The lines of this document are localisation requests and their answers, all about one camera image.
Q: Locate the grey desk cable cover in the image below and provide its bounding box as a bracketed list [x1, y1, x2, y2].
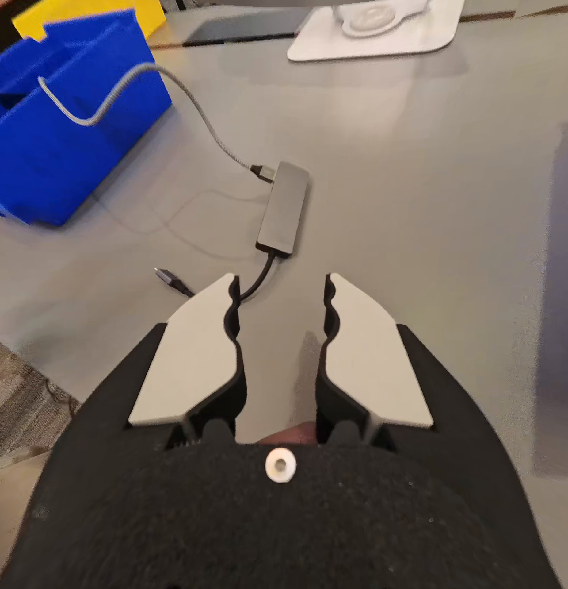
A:
[183, 7, 312, 47]

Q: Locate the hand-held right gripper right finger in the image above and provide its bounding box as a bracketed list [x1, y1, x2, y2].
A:
[315, 272, 435, 444]

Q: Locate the braided grey usb cable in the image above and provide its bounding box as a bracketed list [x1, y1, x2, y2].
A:
[37, 64, 277, 184]

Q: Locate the yellow plastic bin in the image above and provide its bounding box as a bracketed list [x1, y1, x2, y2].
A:
[12, 0, 167, 42]

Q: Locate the wooden book stand white base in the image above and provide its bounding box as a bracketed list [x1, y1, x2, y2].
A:
[287, 0, 466, 62]

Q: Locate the dark grey usb hub black cable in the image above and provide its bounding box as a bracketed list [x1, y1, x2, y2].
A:
[154, 161, 311, 302]

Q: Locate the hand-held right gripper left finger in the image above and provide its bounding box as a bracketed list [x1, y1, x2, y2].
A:
[128, 273, 247, 432]

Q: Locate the blue plastic bin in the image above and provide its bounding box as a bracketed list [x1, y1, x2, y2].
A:
[0, 9, 173, 227]

